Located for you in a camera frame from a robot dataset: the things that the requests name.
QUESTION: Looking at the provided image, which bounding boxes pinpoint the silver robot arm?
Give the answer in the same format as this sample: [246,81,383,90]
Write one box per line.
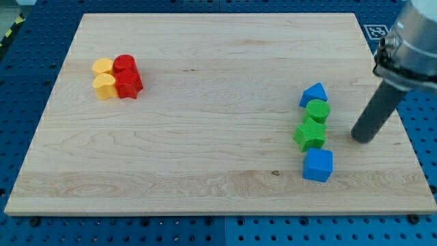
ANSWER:
[373,0,436,94]

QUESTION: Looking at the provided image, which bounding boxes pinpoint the green circle block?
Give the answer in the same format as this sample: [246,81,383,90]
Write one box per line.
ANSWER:
[302,99,330,124]

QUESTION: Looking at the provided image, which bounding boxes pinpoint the red circle block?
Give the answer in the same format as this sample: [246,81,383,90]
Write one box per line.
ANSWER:
[113,54,138,73]

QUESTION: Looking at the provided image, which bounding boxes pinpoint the yellow hexagon block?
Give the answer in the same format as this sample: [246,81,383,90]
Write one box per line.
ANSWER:
[91,57,114,77]

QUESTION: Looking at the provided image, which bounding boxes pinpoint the wooden board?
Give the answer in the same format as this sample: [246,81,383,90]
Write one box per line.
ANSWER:
[5,13,436,217]

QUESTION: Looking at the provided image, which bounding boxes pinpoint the green star block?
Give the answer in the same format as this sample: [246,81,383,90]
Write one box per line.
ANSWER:
[293,118,327,152]

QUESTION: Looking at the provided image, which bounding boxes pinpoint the red star block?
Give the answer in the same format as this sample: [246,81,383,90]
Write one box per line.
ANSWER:
[115,70,143,99]

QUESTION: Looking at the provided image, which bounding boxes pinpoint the blue triangle block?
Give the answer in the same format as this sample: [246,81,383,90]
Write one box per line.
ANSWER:
[299,82,328,108]

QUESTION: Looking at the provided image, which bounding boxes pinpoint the blue cube block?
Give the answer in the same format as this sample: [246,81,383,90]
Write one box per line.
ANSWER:
[302,148,334,182]

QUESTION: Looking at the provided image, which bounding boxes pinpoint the yellow heart block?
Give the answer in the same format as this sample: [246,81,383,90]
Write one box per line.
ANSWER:
[92,73,118,100]

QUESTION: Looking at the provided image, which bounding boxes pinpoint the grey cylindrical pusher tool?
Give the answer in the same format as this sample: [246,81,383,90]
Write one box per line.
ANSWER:
[351,80,407,144]

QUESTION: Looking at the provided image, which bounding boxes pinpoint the white fiducial marker tag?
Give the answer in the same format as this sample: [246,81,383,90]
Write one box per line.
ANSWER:
[364,24,389,40]

